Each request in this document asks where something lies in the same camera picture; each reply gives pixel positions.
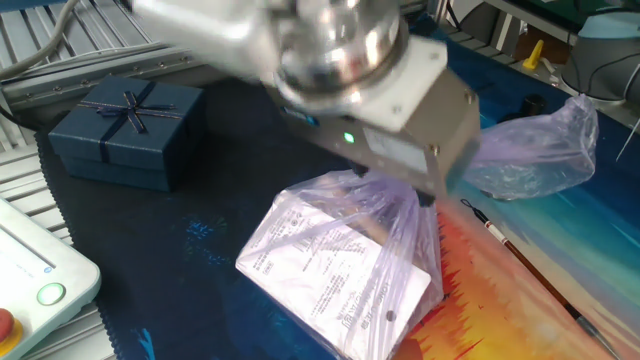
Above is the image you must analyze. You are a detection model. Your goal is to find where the silver Schunk gripper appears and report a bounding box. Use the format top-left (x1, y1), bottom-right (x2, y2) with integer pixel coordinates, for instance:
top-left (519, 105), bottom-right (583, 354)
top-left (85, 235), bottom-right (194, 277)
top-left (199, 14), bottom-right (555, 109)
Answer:
top-left (264, 68), bottom-right (482, 208)

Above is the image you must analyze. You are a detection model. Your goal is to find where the purple plastic bag with packets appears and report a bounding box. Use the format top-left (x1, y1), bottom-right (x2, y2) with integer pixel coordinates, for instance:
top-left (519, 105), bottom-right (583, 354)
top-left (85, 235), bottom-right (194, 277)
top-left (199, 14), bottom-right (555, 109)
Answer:
top-left (234, 93), bottom-right (600, 360)

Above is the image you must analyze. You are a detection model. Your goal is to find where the brown calligraphy brush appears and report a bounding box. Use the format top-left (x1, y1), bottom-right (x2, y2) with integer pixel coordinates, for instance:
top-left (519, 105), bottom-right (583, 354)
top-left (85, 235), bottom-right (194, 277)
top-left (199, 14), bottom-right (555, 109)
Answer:
top-left (460, 198), bottom-right (624, 360)

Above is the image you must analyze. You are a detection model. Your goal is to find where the glass jar with black lid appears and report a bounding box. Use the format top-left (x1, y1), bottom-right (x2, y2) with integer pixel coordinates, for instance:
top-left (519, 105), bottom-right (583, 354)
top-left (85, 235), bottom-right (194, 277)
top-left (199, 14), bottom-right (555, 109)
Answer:
top-left (477, 93), bottom-right (549, 202)

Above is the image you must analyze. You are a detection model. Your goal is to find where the yellow plastic clip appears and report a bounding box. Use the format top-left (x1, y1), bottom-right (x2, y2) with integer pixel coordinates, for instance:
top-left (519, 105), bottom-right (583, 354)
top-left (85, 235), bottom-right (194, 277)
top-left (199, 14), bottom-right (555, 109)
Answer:
top-left (522, 39), bottom-right (545, 71)

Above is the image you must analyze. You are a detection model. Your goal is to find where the colourful sunset landscape mat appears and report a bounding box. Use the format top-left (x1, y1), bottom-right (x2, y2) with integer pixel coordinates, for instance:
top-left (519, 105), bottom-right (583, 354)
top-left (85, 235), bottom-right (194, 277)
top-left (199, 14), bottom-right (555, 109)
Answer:
top-left (34, 29), bottom-right (640, 360)

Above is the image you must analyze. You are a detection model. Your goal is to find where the silver vented wrist module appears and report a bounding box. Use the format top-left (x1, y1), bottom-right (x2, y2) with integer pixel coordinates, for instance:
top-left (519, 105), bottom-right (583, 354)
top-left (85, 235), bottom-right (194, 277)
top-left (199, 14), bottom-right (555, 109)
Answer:
top-left (132, 0), bottom-right (281, 84)

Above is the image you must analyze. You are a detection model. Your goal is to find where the navy gift box with ribbon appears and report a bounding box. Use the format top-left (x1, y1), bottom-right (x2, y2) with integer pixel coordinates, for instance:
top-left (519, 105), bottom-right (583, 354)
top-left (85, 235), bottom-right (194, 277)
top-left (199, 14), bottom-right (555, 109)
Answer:
top-left (48, 74), bottom-right (205, 193)

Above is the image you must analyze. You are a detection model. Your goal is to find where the white teach pendant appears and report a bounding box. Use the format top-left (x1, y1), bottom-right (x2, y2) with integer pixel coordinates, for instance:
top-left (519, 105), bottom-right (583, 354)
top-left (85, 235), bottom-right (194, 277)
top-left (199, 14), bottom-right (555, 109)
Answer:
top-left (0, 197), bottom-right (102, 360)

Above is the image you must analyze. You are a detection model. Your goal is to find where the aluminium table edge rail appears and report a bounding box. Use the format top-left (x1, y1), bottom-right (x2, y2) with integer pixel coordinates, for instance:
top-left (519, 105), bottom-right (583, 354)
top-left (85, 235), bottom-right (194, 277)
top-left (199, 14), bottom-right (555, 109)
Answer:
top-left (0, 39), bottom-right (226, 114)

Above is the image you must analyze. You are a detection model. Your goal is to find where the thick grey cable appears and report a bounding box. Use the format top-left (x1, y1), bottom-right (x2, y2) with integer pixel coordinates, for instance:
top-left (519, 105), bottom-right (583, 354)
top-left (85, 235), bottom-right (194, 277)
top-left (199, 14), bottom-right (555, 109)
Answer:
top-left (0, 0), bottom-right (82, 81)

